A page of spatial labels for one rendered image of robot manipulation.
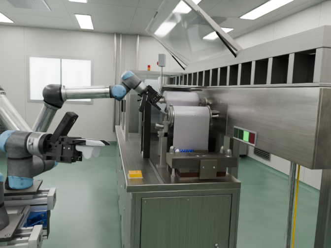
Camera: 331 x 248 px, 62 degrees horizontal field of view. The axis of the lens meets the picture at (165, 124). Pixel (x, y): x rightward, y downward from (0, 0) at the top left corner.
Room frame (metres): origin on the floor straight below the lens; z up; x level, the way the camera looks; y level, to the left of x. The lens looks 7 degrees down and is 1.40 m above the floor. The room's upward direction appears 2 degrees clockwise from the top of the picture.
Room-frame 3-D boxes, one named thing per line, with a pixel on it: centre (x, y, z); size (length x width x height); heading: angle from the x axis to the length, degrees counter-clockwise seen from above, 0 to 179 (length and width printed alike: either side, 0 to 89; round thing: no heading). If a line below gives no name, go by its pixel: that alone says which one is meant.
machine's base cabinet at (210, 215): (2.72, 0.11, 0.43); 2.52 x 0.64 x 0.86; 12
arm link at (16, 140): (0.91, 0.49, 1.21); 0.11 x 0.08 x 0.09; 79
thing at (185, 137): (1.75, -0.17, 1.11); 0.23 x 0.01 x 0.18; 102
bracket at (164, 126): (1.81, 0.02, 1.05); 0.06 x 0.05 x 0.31; 102
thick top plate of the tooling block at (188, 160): (1.64, -0.22, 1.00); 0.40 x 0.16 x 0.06; 102
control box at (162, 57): (2.33, 0.06, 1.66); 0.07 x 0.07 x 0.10; 79
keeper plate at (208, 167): (1.56, -0.26, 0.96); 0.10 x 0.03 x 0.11; 102
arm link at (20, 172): (0.92, 0.48, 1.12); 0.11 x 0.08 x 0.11; 169
